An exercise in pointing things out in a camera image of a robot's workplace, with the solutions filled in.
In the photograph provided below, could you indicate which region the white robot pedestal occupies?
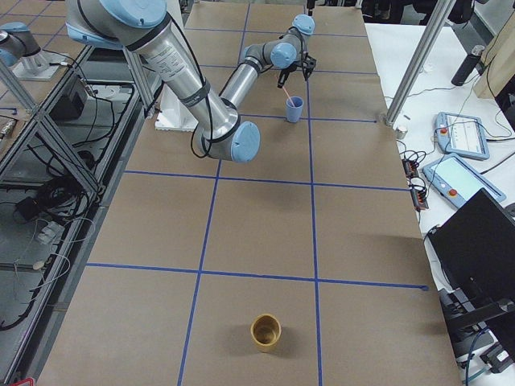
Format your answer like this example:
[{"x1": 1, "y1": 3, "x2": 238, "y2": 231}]
[{"x1": 154, "y1": 84, "x2": 198, "y2": 133}]

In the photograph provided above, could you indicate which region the near teach pendant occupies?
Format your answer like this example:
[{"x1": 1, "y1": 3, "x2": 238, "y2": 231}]
[{"x1": 422, "y1": 154, "x2": 506, "y2": 208}]

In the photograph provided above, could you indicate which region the black orange connector strip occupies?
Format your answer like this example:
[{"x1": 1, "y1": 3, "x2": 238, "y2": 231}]
[{"x1": 402, "y1": 158, "x2": 429, "y2": 212}]

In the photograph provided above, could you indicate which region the wooden bamboo cup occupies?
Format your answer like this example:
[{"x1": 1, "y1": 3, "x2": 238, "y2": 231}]
[{"x1": 250, "y1": 314, "x2": 282, "y2": 353}]

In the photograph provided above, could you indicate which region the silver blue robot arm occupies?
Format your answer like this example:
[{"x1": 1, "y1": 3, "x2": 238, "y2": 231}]
[{"x1": 65, "y1": 1, "x2": 316, "y2": 163}]

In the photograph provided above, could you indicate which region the wooden board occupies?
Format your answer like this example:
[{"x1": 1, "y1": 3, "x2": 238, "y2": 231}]
[{"x1": 474, "y1": 13, "x2": 514, "y2": 99}]

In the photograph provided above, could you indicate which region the left aluminium frame rail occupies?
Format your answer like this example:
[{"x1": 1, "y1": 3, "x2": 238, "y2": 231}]
[{"x1": 0, "y1": 15, "x2": 162, "y2": 386}]

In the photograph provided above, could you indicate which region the black laptop monitor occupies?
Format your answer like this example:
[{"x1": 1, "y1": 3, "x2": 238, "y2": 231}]
[{"x1": 429, "y1": 189, "x2": 514, "y2": 357}]

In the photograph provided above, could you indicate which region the far teach pendant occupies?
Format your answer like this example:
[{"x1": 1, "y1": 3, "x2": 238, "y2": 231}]
[{"x1": 435, "y1": 112, "x2": 490, "y2": 160}]

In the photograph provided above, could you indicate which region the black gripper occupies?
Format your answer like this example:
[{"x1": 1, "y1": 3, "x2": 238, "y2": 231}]
[{"x1": 277, "y1": 64, "x2": 301, "y2": 88}]

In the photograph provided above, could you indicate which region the small silver cylinder weight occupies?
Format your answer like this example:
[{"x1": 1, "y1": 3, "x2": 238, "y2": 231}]
[{"x1": 394, "y1": 125, "x2": 408, "y2": 140}]

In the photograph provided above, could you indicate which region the blue plastic cup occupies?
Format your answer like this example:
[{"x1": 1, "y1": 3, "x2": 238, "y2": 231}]
[{"x1": 286, "y1": 96, "x2": 303, "y2": 123}]

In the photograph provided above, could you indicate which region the teach pendant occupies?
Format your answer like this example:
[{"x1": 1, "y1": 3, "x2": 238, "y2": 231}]
[
  {"x1": 435, "y1": 112, "x2": 490, "y2": 160},
  {"x1": 422, "y1": 154, "x2": 506, "y2": 208}
]

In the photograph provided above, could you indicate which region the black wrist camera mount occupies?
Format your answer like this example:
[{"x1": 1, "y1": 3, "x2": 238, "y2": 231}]
[{"x1": 301, "y1": 52, "x2": 317, "y2": 81}]

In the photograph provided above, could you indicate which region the black water bottle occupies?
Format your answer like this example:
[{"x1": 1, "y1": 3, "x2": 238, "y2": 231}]
[{"x1": 451, "y1": 44, "x2": 485, "y2": 86}]

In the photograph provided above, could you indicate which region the aluminium frame post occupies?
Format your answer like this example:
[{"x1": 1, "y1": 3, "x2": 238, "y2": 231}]
[{"x1": 384, "y1": 0, "x2": 455, "y2": 127}]

